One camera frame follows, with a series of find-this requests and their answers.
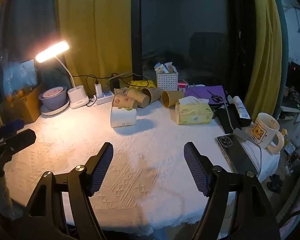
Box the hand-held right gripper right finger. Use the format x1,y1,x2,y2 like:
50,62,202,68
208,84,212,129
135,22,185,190
184,142,282,240

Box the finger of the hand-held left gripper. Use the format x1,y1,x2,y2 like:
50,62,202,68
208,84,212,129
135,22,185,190
0,119,25,136
4,129,37,156

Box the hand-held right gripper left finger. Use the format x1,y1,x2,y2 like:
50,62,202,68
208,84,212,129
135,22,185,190
14,142,114,240

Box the white tissue roll pack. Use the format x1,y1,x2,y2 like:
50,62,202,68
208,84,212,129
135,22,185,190
110,106,137,128

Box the printed brown paper cup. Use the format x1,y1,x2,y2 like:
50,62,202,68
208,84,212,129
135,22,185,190
112,93,138,110

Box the cardboard box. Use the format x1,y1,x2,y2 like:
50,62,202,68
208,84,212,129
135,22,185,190
4,82,45,124

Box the smartphone in clear case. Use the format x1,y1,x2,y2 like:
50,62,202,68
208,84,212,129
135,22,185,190
216,133,259,177

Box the purple bowl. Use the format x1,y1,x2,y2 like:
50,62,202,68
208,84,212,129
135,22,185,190
39,86,68,111

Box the white embossed tablecloth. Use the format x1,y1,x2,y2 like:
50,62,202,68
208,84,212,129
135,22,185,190
4,99,281,231

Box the blue plastic bag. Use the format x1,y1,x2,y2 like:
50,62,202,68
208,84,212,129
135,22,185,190
1,59,39,96

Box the white plate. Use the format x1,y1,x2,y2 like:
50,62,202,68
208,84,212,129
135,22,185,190
40,98,71,116

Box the yellow tissue pack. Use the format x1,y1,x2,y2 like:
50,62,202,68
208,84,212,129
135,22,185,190
175,97,214,126

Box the black wallet case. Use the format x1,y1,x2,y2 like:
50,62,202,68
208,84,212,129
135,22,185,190
216,103,252,134

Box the white power strip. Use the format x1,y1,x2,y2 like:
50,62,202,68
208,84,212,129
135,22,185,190
93,91,115,106

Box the white desk lamp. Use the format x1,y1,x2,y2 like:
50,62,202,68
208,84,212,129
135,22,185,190
35,40,90,109

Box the black scissors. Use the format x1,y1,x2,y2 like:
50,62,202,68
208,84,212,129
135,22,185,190
206,89,227,103

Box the purple folder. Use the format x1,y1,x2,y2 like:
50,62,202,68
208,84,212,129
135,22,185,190
184,85,228,105

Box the white tube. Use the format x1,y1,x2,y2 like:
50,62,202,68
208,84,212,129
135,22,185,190
232,95,251,119

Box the cream cartoon mug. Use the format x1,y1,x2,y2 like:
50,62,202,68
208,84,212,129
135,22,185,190
252,112,285,155

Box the yellow plastic bag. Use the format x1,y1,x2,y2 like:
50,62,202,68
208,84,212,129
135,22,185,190
128,80,157,89

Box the white plastic basket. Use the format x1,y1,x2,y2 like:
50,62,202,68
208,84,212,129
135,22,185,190
156,71,179,91

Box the grey curtain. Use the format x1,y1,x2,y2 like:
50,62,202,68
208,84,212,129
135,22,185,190
0,0,63,85

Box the bunch of small packets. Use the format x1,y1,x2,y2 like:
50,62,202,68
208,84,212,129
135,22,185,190
154,62,177,75

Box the yellow curtain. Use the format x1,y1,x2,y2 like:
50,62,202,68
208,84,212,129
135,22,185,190
54,0,133,91
243,0,283,122

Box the dark monitor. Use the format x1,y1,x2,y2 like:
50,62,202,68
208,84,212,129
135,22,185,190
282,61,300,112

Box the white cable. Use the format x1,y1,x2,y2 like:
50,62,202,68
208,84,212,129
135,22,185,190
245,140,263,178

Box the black cable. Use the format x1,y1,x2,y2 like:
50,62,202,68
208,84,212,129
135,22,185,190
71,73,150,88

